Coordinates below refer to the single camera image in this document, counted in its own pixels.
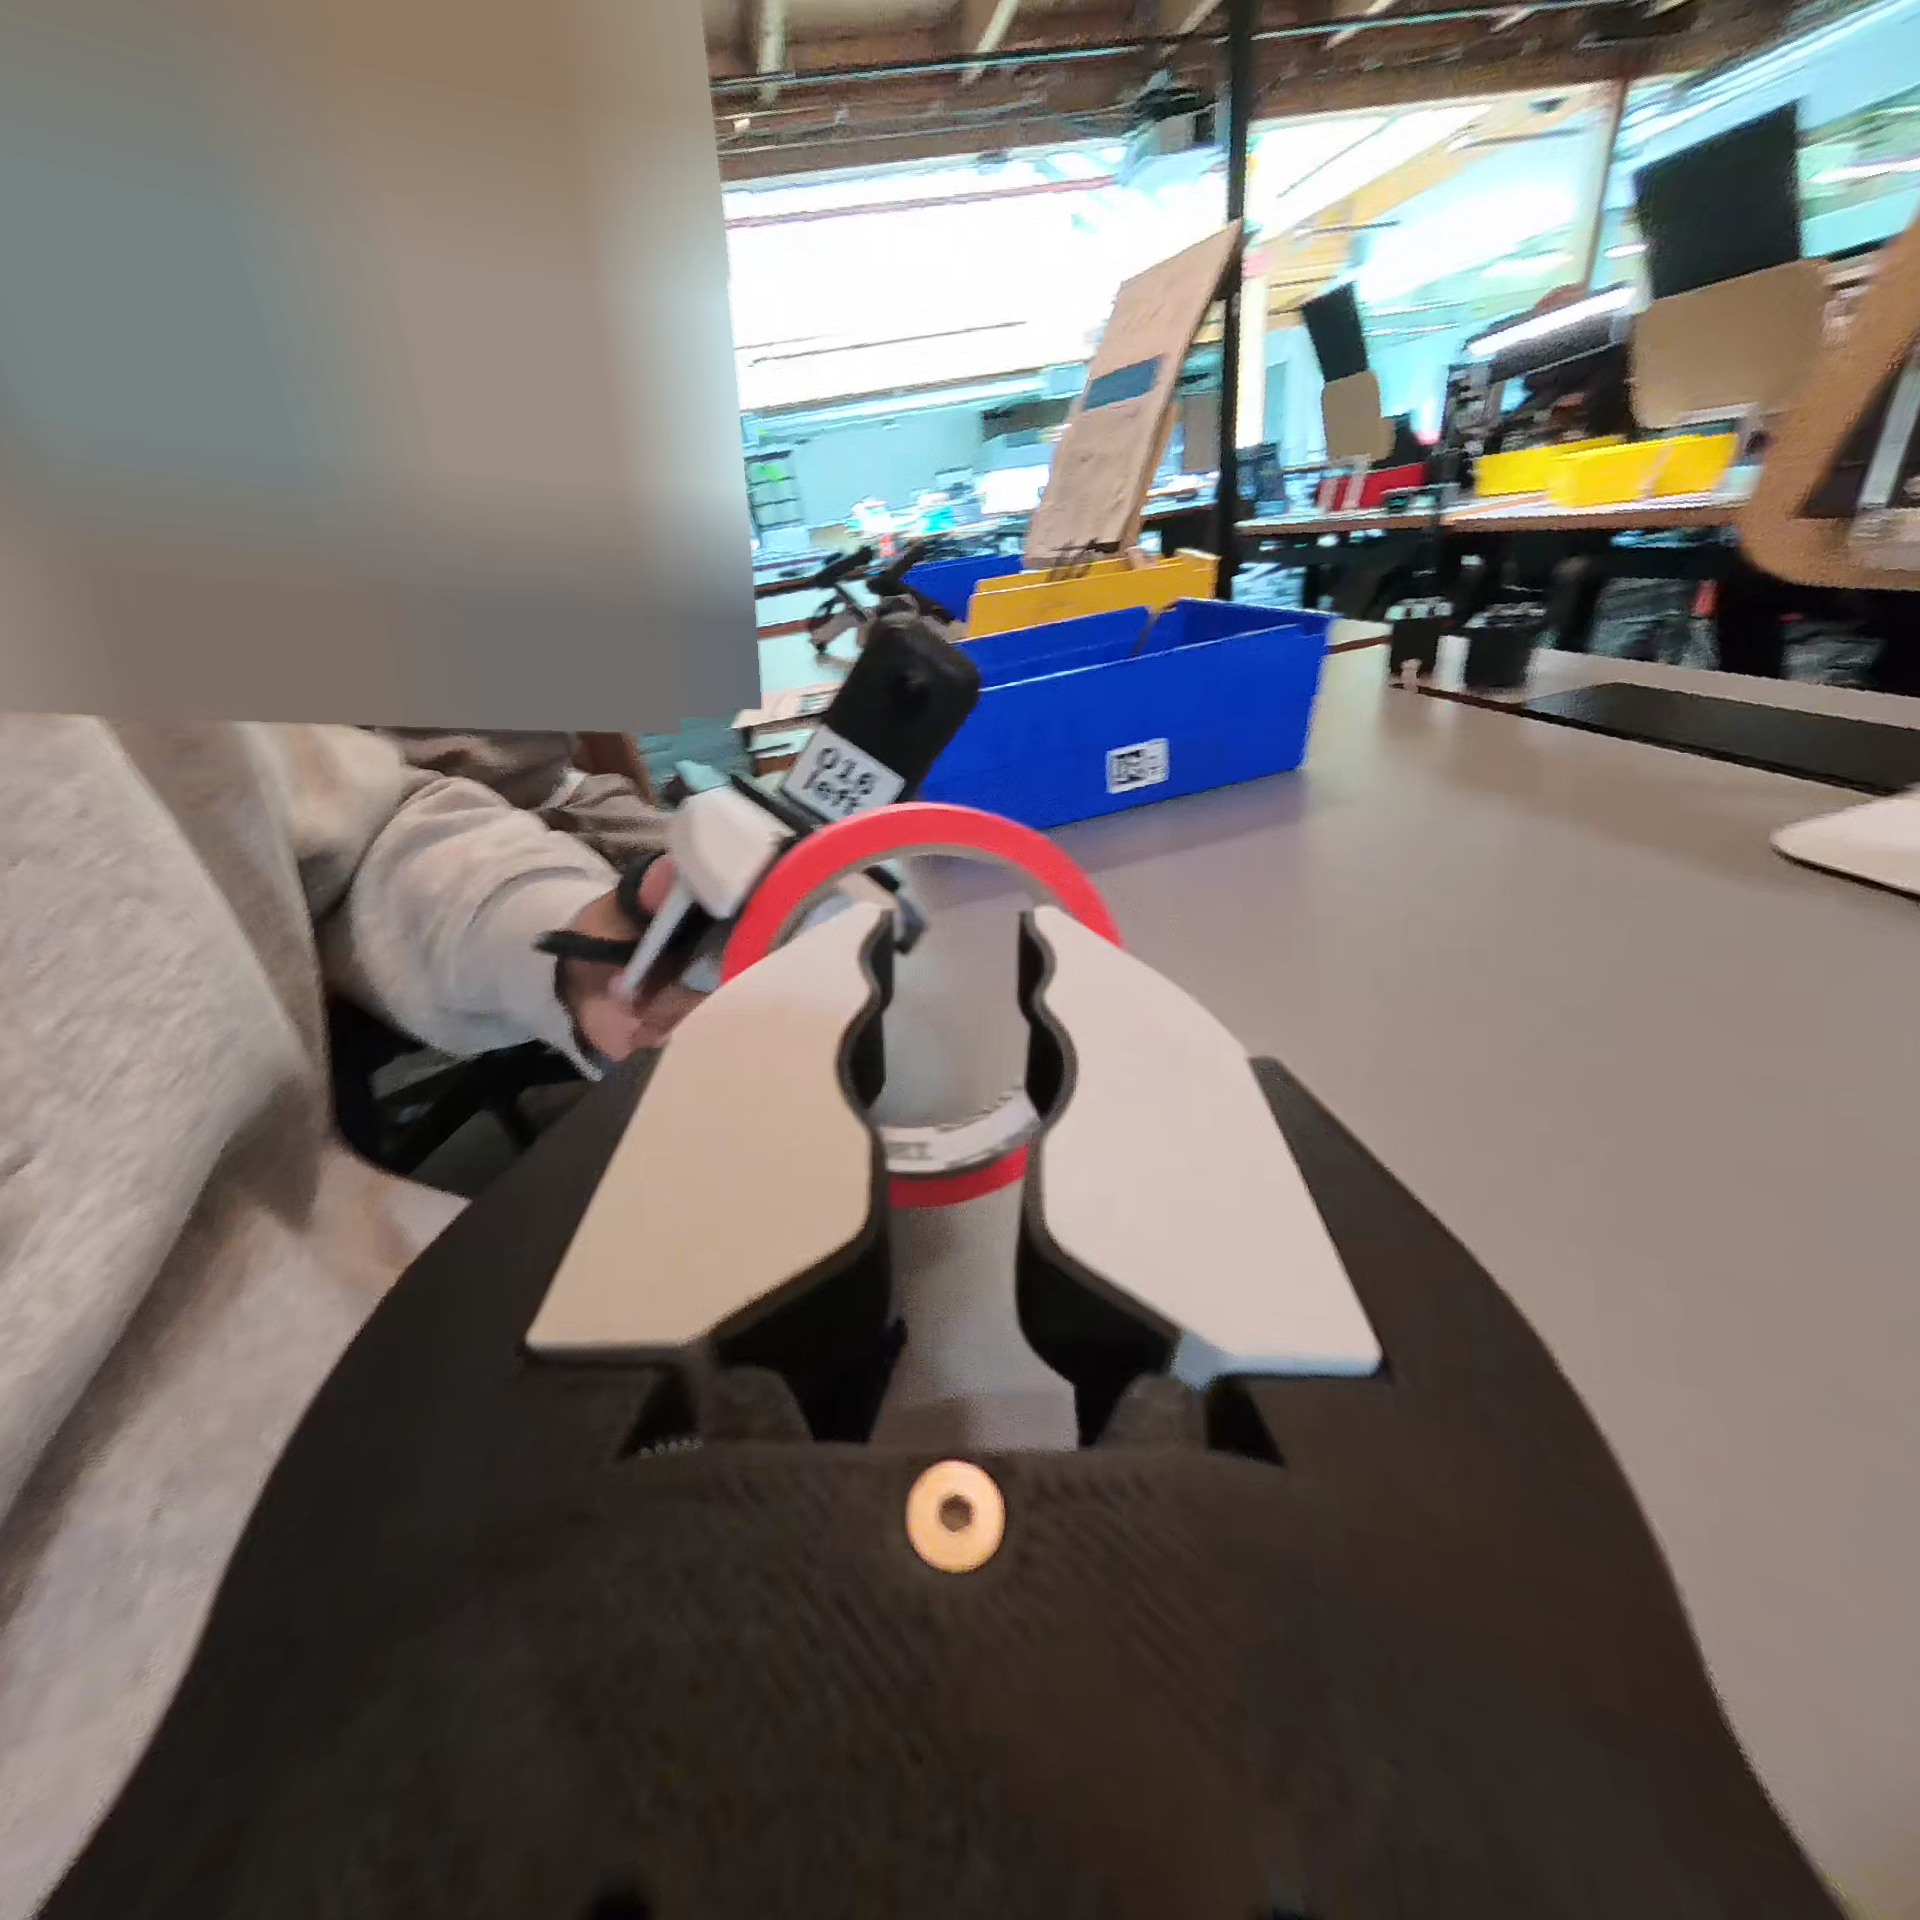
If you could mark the cardboard framed screen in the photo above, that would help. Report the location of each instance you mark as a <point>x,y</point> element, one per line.
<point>1778,526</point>

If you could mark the clipped cardboard sheet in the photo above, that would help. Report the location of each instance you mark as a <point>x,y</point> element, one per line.
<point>1140,405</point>

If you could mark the small black monitor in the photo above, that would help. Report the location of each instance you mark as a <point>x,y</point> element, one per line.
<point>1336,331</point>

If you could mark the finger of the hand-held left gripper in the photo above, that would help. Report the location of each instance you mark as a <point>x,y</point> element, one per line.
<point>843,897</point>
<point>724,847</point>

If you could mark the red tape roll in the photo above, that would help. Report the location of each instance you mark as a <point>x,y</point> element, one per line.
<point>932,826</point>

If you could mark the wooden workbench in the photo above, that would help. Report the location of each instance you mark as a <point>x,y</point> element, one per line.
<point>1502,515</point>

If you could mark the person's left forearm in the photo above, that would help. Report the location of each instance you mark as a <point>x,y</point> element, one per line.
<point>450,870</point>

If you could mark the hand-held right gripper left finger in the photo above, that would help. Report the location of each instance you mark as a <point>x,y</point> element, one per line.
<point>720,1185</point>

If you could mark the large blue labelled bin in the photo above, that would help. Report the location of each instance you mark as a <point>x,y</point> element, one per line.
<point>1171,720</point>

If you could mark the red box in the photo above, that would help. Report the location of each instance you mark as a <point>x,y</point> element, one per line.
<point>1389,483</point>

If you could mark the person's left hand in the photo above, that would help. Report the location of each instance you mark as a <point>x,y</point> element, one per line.
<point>638,1027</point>

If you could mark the black jointed arm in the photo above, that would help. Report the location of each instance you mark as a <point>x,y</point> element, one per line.
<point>856,576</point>

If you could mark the white flat object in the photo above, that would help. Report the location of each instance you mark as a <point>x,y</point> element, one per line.
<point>1861,847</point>

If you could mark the yellow storage bin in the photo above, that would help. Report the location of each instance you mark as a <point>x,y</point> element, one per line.
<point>1080,600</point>
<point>1665,470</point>
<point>1517,474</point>

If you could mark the blue storage bin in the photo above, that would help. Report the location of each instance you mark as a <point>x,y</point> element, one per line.
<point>959,576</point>

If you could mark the small cardboard piece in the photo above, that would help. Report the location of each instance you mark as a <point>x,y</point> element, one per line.
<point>1351,417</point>

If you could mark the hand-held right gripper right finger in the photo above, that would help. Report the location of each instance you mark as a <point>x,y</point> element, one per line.
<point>1199,1185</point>

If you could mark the black pole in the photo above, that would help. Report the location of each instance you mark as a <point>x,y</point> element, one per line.
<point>1243,225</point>

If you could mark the black table mat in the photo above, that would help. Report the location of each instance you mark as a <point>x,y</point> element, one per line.
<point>1725,728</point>

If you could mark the cardboard panel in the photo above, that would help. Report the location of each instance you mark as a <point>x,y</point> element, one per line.
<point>1725,352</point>

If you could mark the person in grey hoodie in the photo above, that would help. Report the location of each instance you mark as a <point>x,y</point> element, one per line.
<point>136,1049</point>

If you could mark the black chair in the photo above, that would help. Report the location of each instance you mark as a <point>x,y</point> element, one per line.
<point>436,1081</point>

